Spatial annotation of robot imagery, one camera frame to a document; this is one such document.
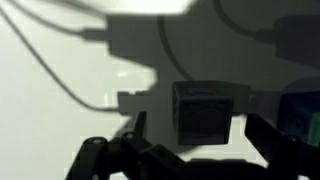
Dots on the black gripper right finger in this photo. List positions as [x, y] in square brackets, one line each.
[287, 155]

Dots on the blue block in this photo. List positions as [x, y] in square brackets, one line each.
[296, 111]

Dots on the grey block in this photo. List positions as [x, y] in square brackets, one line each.
[202, 110]

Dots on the green block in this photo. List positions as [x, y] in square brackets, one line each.
[314, 131]

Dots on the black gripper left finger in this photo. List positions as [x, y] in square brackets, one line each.
[130, 154]

